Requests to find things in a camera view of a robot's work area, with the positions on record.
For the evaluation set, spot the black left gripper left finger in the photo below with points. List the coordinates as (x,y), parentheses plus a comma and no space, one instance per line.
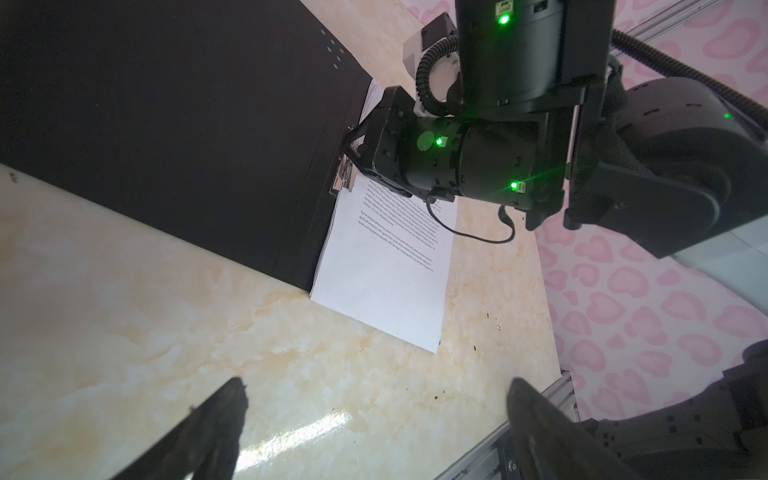
(205,445)

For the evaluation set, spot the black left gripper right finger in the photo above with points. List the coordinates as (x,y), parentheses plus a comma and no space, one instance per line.
(548,445)

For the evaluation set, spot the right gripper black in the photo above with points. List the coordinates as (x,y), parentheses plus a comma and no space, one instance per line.
(518,163)

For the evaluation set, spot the printed sheet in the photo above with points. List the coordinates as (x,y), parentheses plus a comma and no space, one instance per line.
(385,262)

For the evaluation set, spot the blue and black file folder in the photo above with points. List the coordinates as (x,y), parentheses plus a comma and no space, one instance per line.
(217,122)

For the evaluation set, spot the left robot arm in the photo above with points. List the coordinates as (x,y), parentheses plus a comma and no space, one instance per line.
(720,433)

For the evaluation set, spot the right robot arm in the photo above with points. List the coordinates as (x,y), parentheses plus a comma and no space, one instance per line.
(544,107)

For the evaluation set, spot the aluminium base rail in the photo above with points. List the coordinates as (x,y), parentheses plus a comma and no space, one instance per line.
(494,456)

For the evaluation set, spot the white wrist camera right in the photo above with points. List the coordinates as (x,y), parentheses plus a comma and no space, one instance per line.
(431,59)

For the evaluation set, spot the aluminium frame corner post right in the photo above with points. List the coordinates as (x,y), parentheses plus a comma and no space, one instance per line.
(670,18)

